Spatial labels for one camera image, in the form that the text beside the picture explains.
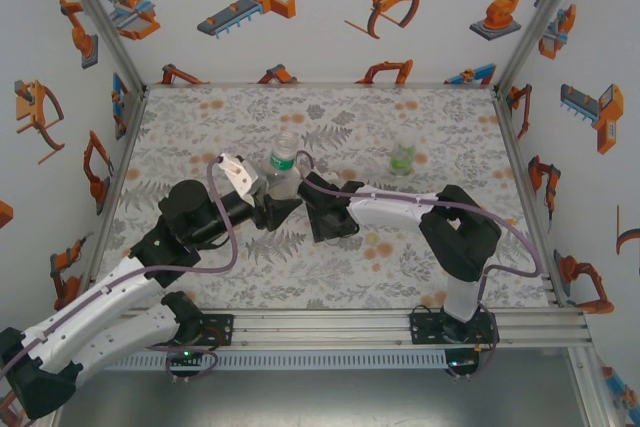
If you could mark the clear water bottle green label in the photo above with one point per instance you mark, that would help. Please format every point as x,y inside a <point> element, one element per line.
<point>282,162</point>

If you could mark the floral print tablecloth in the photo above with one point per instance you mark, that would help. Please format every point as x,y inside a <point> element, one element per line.
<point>325,277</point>

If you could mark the aluminium front rail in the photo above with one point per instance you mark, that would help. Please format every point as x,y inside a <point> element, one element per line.
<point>320,329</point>

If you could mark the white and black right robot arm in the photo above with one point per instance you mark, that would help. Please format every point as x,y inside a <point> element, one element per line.
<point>390,207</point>

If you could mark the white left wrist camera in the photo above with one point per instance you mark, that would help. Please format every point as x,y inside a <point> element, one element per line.
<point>240,174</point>

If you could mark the short clear bottle green label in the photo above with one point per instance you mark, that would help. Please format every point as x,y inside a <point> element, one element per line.
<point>402,164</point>

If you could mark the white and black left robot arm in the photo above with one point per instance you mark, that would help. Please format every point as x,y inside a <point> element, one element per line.
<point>90,307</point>

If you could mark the aluminium side rail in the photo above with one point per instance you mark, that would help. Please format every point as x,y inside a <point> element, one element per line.
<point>120,167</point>
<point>519,167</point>

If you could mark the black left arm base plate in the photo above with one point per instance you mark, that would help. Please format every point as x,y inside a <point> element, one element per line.
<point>220,329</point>

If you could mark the aluminium frame post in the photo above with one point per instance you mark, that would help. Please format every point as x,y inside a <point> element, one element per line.
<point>595,387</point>
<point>545,17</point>
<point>100,17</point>

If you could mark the aluminium back rail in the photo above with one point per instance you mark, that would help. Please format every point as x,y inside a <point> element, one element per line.
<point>320,84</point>

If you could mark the yellow bottle cap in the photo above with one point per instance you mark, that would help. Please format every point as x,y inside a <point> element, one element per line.
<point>372,237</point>

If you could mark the small circuit board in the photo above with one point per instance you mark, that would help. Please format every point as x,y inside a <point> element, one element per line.
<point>460,363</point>
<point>185,354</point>

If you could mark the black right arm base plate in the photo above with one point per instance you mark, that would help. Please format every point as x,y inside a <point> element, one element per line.
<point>425,332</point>

